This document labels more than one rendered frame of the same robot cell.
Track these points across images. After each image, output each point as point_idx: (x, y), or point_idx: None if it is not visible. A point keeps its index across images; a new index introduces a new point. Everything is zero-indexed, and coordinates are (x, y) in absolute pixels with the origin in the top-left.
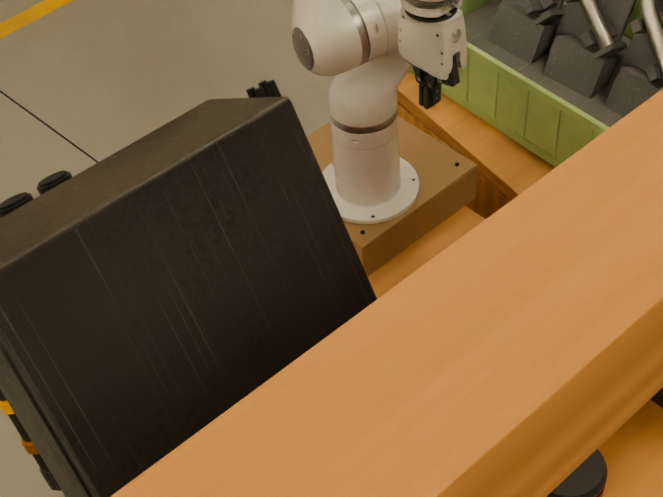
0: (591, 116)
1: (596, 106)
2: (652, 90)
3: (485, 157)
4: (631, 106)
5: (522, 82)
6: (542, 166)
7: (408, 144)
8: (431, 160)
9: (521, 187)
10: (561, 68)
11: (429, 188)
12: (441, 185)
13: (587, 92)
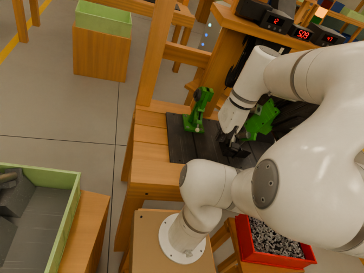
0: (73, 185)
1: (23, 220)
2: (19, 184)
3: (85, 254)
4: (24, 198)
5: (62, 231)
6: (75, 227)
7: (146, 246)
8: (147, 228)
9: (96, 224)
10: (1, 250)
11: (161, 215)
12: (156, 213)
13: (14, 228)
